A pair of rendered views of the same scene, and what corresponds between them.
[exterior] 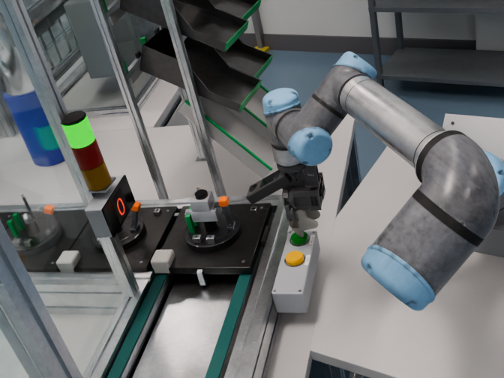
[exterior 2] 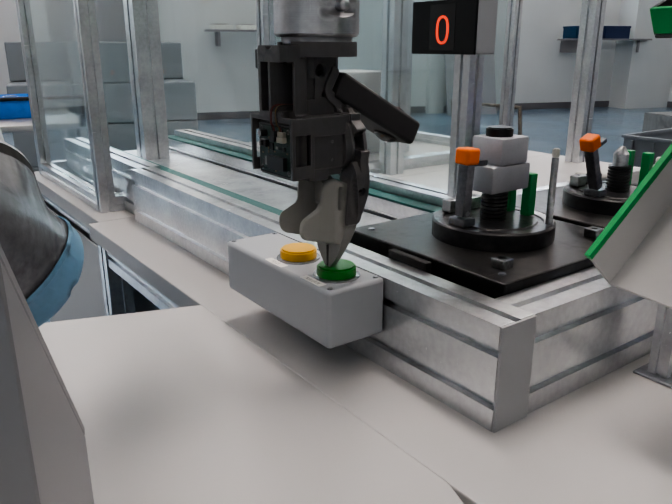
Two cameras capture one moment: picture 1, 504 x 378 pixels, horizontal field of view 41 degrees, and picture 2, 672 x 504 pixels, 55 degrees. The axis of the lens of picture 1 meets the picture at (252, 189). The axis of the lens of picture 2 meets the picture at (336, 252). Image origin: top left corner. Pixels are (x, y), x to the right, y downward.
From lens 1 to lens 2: 1.82 m
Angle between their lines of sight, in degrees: 106
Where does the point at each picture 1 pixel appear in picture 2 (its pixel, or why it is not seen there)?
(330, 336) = (185, 321)
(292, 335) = (245, 305)
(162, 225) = (596, 221)
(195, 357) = not seen: hidden behind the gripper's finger
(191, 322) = not seen: hidden behind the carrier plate
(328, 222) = (447, 462)
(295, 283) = (254, 243)
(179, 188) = not seen: outside the picture
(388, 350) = (72, 337)
